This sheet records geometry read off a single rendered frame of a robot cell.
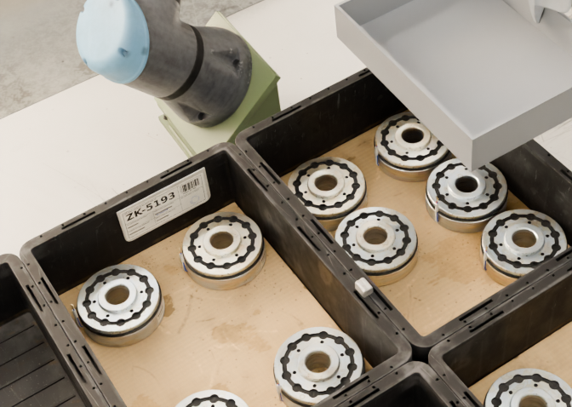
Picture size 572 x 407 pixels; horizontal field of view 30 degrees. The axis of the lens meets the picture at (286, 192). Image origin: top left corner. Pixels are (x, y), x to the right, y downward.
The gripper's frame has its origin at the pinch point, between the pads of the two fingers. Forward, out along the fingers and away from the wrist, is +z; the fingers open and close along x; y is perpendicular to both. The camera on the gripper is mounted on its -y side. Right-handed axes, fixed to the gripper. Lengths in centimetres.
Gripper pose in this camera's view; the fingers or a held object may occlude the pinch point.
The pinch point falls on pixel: (539, 8)
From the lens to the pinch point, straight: 129.6
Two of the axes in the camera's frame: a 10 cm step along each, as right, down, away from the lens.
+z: -1.5, 7.6, 6.3
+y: 5.6, 5.9, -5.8
